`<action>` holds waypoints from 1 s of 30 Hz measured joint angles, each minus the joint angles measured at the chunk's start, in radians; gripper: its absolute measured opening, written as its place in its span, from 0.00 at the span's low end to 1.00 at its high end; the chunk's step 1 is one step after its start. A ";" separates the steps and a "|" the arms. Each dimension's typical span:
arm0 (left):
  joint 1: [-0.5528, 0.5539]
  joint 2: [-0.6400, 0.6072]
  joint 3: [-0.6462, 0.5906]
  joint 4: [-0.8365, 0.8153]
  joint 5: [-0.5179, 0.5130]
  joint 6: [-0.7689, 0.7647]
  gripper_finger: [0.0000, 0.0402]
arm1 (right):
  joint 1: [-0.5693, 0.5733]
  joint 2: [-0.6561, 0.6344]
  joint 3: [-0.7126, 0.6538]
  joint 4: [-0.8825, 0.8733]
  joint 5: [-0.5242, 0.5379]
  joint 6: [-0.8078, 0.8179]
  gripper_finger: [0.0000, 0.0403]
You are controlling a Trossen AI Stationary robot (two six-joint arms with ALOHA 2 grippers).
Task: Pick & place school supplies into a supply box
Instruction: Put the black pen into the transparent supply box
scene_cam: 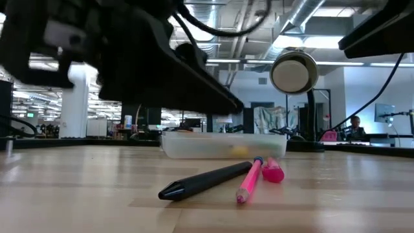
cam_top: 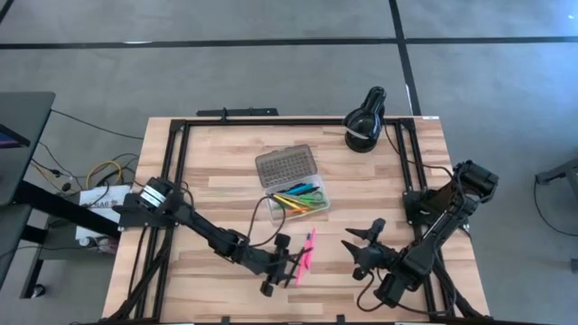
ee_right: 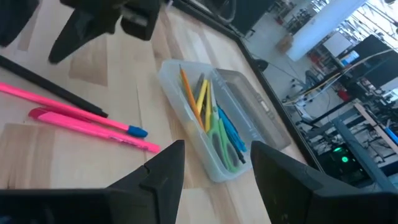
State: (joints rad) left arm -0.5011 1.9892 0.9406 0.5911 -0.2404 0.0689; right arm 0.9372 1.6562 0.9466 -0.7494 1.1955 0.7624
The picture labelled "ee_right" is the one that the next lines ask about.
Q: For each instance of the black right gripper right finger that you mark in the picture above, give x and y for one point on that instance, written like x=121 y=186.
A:
x=295 y=193

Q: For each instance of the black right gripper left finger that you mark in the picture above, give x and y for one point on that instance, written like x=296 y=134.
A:
x=140 y=199

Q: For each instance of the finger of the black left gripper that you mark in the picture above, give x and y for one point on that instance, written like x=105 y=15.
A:
x=15 y=21
x=81 y=34

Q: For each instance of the black pen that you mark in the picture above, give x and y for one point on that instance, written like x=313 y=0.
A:
x=53 y=87

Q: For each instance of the pink pencil with blue cap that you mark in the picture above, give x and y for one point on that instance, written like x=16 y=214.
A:
x=68 y=109

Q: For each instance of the green scissors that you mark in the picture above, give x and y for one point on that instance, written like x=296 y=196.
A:
x=222 y=143

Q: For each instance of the pink highlighter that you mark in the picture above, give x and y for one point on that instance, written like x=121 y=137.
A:
x=87 y=127

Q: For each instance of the orange pencil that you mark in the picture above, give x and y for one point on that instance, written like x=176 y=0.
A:
x=190 y=96

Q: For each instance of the blue pen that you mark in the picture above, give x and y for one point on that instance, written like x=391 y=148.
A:
x=230 y=127

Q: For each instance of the yellow pencil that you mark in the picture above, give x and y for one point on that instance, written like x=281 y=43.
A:
x=208 y=109
x=202 y=95

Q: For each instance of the clear plastic supply box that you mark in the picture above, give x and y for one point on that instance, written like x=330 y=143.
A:
x=248 y=102

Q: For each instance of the black computer with green light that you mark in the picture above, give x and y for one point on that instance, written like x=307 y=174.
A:
x=342 y=161

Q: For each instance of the gray metal desk leg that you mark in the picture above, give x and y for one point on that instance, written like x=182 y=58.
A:
x=363 y=155

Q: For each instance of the white pillar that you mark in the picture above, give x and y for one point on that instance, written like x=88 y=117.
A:
x=323 y=28

